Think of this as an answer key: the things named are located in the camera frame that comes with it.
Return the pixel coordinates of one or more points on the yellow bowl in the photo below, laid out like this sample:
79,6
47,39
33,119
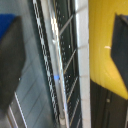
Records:
100,46

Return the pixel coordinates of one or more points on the gripper left finger with blue tip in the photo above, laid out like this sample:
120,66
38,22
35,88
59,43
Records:
11,63

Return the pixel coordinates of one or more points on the gripper right finger with blue tip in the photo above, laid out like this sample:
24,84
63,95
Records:
120,50

